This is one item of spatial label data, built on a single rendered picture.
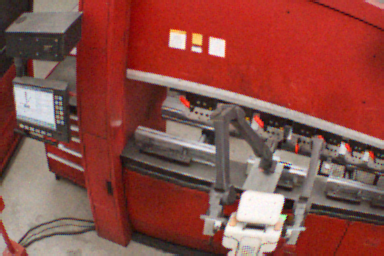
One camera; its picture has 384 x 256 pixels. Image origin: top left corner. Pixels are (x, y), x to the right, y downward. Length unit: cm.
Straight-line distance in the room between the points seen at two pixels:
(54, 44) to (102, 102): 66
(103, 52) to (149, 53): 30
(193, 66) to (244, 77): 27
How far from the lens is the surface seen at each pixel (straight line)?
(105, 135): 330
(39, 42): 276
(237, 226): 261
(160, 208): 367
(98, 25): 291
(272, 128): 313
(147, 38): 308
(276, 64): 290
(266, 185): 316
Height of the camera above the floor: 318
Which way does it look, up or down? 39 degrees down
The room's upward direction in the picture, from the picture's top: 3 degrees clockwise
